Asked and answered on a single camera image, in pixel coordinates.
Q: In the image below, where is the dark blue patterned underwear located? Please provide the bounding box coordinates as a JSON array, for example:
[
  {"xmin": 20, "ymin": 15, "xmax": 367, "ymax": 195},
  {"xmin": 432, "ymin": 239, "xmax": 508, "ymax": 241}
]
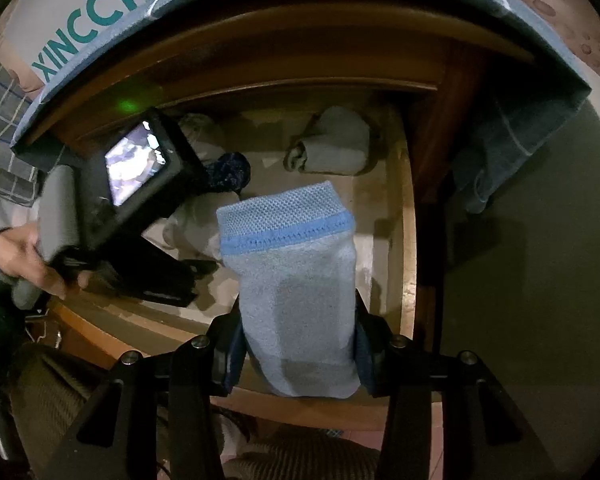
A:
[{"xmin": 205, "ymin": 152, "xmax": 253, "ymax": 196}]

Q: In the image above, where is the white underwear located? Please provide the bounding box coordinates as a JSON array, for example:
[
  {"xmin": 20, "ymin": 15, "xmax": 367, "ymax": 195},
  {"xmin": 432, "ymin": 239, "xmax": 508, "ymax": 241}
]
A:
[{"xmin": 162, "ymin": 192, "xmax": 241, "ymax": 263}]

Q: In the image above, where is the wooden drawer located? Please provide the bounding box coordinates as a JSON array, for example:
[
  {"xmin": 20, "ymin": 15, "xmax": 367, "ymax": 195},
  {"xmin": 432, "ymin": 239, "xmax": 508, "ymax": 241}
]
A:
[
  {"xmin": 47, "ymin": 100, "xmax": 441, "ymax": 433},
  {"xmin": 12, "ymin": 7, "xmax": 538, "ymax": 356}
]

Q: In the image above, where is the white shoe box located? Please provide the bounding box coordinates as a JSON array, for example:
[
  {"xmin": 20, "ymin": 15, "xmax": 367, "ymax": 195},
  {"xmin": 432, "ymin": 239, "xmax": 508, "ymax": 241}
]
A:
[{"xmin": 0, "ymin": 0, "xmax": 406, "ymax": 96}]

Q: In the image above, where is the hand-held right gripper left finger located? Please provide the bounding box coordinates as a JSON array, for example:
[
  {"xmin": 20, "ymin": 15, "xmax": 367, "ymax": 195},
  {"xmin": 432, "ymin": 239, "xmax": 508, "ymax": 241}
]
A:
[{"xmin": 40, "ymin": 310, "xmax": 248, "ymax": 480}]

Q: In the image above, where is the grey plaid blanket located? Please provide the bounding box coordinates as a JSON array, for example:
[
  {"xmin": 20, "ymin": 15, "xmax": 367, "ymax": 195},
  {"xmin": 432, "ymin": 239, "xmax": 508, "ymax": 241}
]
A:
[{"xmin": 0, "ymin": 47, "xmax": 46, "ymax": 206}]

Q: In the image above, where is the light blue underwear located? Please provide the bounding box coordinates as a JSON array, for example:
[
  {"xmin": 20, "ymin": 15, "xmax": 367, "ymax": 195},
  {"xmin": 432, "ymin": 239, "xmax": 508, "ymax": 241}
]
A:
[{"xmin": 215, "ymin": 181, "xmax": 363, "ymax": 401}]

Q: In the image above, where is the grey white small sock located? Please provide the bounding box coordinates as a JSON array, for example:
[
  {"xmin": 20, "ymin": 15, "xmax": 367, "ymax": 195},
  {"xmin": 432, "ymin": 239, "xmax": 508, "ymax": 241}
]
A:
[{"xmin": 284, "ymin": 106, "xmax": 373, "ymax": 176}]

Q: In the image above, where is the person's left hand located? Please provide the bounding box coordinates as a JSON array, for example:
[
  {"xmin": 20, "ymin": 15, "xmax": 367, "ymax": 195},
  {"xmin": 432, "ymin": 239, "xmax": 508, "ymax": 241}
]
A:
[{"xmin": 0, "ymin": 225, "xmax": 93, "ymax": 298}]

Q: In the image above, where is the blue-grey checked cloth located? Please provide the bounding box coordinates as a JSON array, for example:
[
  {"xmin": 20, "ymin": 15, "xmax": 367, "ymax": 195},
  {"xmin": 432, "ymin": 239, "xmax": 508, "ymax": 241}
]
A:
[{"xmin": 10, "ymin": 0, "xmax": 593, "ymax": 216}]

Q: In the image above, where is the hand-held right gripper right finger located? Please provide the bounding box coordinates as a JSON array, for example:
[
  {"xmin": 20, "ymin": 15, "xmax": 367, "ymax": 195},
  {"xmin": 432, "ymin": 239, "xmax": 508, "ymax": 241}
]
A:
[{"xmin": 352, "ymin": 296, "xmax": 556, "ymax": 480}]

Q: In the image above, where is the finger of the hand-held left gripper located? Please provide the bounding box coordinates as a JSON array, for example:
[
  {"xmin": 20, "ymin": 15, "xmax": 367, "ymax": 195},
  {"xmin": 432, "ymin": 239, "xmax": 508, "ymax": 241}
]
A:
[{"xmin": 125, "ymin": 245, "xmax": 218, "ymax": 308}]

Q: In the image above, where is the white grey folded sock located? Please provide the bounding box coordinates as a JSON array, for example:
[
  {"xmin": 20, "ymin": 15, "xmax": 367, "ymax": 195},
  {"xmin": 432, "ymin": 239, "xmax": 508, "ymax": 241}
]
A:
[{"xmin": 177, "ymin": 112, "xmax": 226, "ymax": 156}]

